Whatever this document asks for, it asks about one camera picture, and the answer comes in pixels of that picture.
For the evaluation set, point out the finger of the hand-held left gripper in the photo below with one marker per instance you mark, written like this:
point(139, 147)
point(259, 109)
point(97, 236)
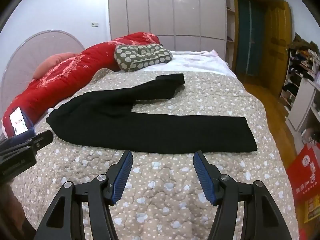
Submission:
point(42, 138)

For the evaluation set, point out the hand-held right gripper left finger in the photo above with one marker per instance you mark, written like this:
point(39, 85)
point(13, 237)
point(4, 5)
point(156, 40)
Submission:
point(122, 177)

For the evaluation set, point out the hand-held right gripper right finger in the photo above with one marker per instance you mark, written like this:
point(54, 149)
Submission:
point(203, 177)

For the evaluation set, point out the black pants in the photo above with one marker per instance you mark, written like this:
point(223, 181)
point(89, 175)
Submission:
point(112, 120)

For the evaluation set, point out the person's left forearm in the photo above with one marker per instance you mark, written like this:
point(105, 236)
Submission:
point(10, 205)

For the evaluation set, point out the smartphone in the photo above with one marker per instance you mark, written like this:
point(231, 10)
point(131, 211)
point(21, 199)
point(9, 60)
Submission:
point(18, 122)

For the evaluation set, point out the beige quilted bedspread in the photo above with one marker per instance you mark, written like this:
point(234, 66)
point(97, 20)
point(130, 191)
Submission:
point(162, 180)

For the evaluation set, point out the red floral quilt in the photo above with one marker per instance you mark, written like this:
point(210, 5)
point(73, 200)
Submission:
point(62, 80)

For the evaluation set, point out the pink pillow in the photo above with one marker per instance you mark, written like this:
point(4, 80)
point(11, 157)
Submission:
point(50, 62)

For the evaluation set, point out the white rounded headboard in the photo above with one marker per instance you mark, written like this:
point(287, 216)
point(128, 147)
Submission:
point(25, 52)

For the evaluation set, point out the red paper bag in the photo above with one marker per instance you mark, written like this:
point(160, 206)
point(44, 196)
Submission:
point(305, 170)

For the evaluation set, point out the white bed sheet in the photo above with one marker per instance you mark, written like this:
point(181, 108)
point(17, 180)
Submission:
point(195, 62)

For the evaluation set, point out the white shoe rack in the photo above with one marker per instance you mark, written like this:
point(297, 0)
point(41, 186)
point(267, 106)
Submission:
point(300, 105)

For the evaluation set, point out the green dotted cushion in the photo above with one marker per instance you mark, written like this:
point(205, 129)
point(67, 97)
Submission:
point(140, 57)

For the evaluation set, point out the teal curtain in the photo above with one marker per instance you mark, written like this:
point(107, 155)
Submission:
point(250, 35)

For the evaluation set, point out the yellow wooden door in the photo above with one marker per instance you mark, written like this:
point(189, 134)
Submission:
point(277, 42)

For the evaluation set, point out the pile of clothes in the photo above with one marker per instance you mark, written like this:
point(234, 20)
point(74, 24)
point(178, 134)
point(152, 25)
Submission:
point(305, 55)

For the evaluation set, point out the white glossy wardrobe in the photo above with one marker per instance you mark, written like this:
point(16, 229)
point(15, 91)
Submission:
point(162, 12)

